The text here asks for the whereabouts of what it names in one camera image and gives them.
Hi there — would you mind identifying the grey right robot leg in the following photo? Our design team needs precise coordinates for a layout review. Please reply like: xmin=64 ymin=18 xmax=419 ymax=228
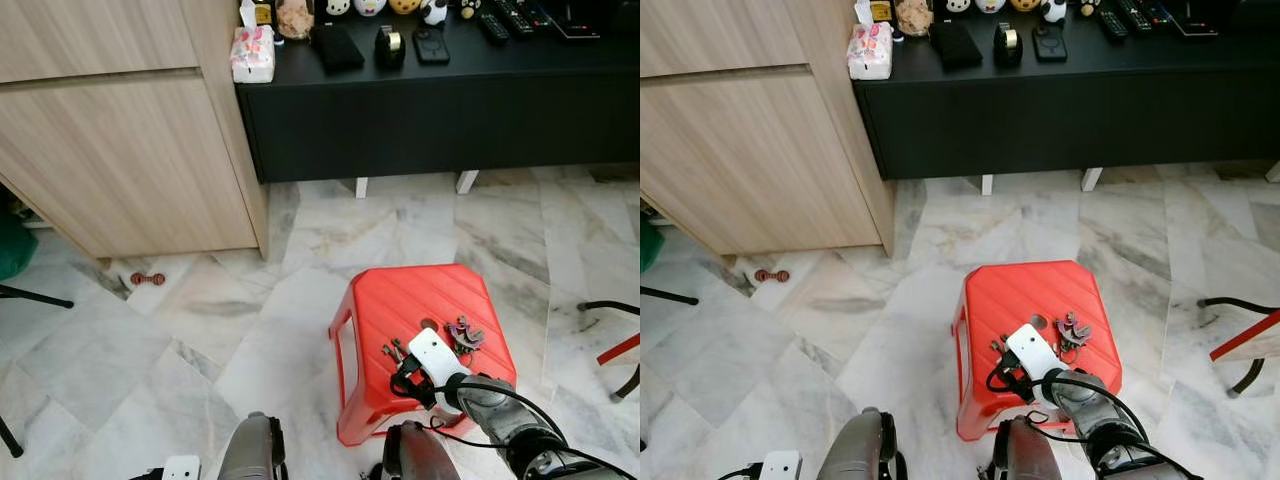
xmin=985 ymin=415 xmax=1063 ymax=480
xmin=382 ymin=420 xmax=463 ymax=480

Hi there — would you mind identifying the green plastic bin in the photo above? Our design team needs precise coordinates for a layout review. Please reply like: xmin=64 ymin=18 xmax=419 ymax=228
xmin=640 ymin=215 xmax=667 ymax=274
xmin=0 ymin=205 xmax=40 ymax=282

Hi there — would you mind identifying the flat black box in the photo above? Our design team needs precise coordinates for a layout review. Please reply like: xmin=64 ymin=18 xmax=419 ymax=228
xmin=545 ymin=0 xmax=603 ymax=41
xmin=1165 ymin=0 xmax=1221 ymax=39

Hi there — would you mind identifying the clear jar with red lid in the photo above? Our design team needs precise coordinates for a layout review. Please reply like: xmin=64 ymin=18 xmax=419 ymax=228
xmin=895 ymin=0 xmax=934 ymax=37
xmin=275 ymin=0 xmax=315 ymax=40

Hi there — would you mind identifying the black tape dispenser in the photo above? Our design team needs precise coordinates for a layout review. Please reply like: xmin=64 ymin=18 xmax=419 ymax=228
xmin=374 ymin=25 xmax=407 ymax=70
xmin=993 ymin=22 xmax=1025 ymax=68

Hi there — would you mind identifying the light wood cabinet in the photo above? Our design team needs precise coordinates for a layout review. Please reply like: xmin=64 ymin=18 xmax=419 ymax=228
xmin=0 ymin=0 xmax=270 ymax=260
xmin=640 ymin=0 xmax=897 ymax=257

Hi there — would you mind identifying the black low console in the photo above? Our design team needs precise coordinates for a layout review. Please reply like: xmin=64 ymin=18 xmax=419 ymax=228
xmin=853 ymin=8 xmax=1280 ymax=196
xmin=235 ymin=8 xmax=641 ymax=199

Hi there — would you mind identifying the black phone case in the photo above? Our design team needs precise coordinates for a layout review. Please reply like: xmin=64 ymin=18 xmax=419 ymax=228
xmin=1031 ymin=24 xmax=1070 ymax=63
xmin=412 ymin=27 xmax=452 ymax=66

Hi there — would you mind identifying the dark key bunch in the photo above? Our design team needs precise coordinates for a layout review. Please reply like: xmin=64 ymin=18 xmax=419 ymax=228
xmin=446 ymin=315 xmax=487 ymax=354
xmin=1054 ymin=311 xmax=1093 ymax=351

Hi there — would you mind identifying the black wallet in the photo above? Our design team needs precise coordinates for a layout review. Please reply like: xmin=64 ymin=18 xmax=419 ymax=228
xmin=930 ymin=20 xmax=984 ymax=71
xmin=311 ymin=22 xmax=366 ymax=74

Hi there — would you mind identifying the red seat black leg chair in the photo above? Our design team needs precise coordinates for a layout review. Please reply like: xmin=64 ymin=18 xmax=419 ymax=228
xmin=577 ymin=299 xmax=641 ymax=403
xmin=1197 ymin=296 xmax=1280 ymax=397

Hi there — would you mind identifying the red plastic stool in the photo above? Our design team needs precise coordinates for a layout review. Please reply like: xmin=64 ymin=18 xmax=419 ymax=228
xmin=329 ymin=263 xmax=519 ymax=448
xmin=955 ymin=260 xmax=1124 ymax=443

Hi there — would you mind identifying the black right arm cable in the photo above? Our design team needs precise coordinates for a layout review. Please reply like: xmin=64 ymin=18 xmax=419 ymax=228
xmin=392 ymin=362 xmax=641 ymax=480
xmin=988 ymin=358 xmax=1206 ymax=480

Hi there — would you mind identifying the pink white tissue pack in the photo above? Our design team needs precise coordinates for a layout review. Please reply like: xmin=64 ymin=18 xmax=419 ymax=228
xmin=230 ymin=0 xmax=277 ymax=84
xmin=847 ymin=0 xmax=894 ymax=81

